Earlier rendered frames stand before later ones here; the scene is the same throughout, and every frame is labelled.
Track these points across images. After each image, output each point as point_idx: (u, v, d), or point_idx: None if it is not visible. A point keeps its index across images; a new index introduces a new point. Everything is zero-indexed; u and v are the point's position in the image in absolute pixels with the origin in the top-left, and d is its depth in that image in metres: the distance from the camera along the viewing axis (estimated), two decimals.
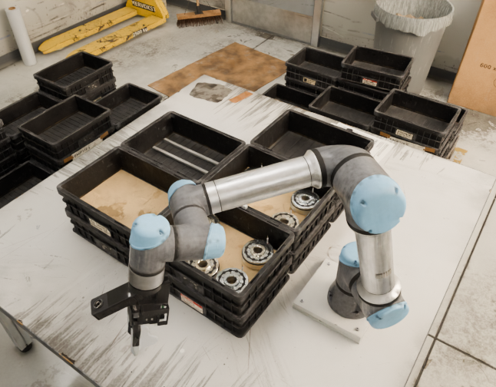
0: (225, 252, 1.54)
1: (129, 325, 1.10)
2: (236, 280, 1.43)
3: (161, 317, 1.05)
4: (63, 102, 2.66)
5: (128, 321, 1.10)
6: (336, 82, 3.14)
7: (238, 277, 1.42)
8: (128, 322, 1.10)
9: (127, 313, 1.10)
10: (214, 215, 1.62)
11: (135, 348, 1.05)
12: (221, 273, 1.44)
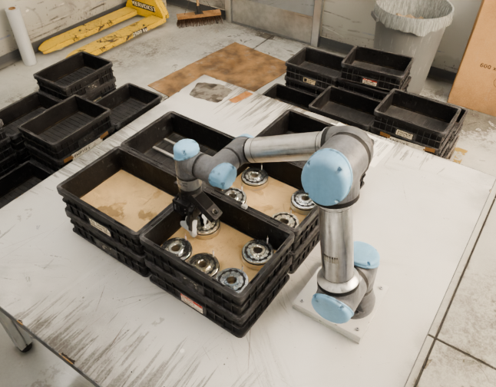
0: (225, 252, 1.54)
1: (196, 227, 1.55)
2: (236, 280, 1.43)
3: None
4: (63, 102, 2.66)
5: (196, 226, 1.54)
6: (336, 82, 3.14)
7: (238, 277, 1.42)
8: (196, 226, 1.54)
9: (193, 227, 1.52)
10: None
11: (206, 216, 1.59)
12: (221, 273, 1.44)
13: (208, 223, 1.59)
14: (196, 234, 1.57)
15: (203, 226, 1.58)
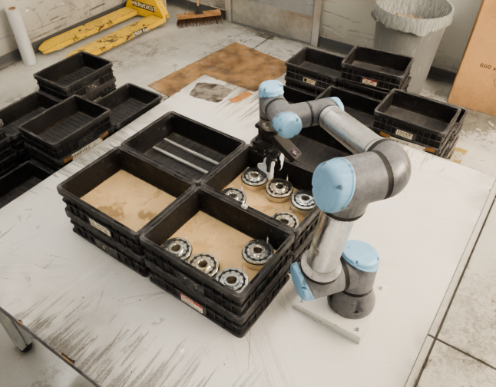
0: (225, 252, 1.54)
1: (273, 170, 1.61)
2: (236, 280, 1.43)
3: None
4: (63, 102, 2.66)
5: (273, 167, 1.60)
6: (336, 82, 3.14)
7: (238, 277, 1.42)
8: (273, 168, 1.61)
9: (271, 168, 1.59)
10: (288, 180, 1.75)
11: (282, 158, 1.65)
12: (221, 273, 1.44)
13: (282, 187, 1.72)
14: (272, 197, 1.70)
15: (279, 190, 1.71)
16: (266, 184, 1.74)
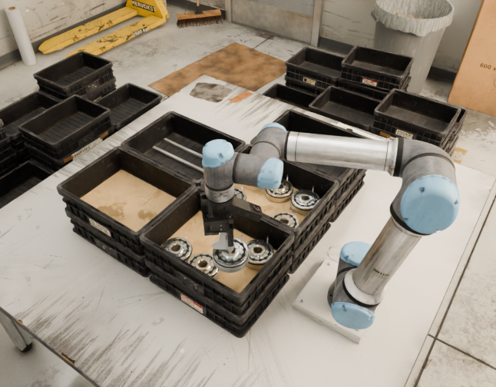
0: None
1: None
2: (235, 250, 1.33)
3: None
4: (63, 102, 2.66)
5: None
6: (336, 82, 3.14)
7: (237, 247, 1.33)
8: None
9: (233, 240, 1.29)
10: (288, 180, 1.75)
11: None
12: None
13: (282, 187, 1.72)
14: (272, 197, 1.70)
15: (279, 190, 1.71)
16: None
